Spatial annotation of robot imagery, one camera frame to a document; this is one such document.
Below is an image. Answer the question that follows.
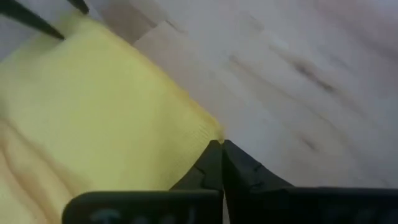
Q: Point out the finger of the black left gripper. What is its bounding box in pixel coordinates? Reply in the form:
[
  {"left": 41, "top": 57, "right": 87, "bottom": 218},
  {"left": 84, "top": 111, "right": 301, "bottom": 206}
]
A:
[
  {"left": 0, "top": 0, "right": 66, "bottom": 40},
  {"left": 67, "top": 0, "right": 90, "bottom": 16}
]

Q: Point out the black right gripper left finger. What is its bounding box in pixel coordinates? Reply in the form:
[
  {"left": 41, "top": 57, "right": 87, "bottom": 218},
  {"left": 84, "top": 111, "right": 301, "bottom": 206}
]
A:
[{"left": 62, "top": 139, "right": 224, "bottom": 224}]

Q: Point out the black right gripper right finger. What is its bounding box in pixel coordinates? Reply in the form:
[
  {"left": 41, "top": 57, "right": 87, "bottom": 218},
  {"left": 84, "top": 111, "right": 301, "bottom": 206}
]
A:
[{"left": 222, "top": 139, "right": 398, "bottom": 224}]

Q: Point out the yellow microfiber towel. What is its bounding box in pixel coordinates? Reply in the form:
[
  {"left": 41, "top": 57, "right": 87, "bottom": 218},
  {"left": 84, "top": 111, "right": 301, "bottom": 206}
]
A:
[{"left": 0, "top": 12, "right": 225, "bottom": 224}]

